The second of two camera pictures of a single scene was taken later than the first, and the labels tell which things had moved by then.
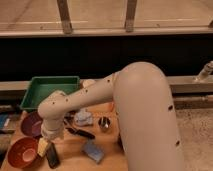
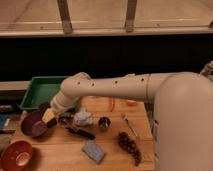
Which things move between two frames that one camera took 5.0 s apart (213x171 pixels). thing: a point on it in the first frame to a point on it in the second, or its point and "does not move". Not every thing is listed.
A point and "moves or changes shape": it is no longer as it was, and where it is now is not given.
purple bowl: x=31 y=124 does not move
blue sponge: x=93 y=151 does not move
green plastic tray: x=42 y=86 does not move
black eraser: x=52 y=155 moves or changes shape
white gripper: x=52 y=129 to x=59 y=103
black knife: x=81 y=132 does not move
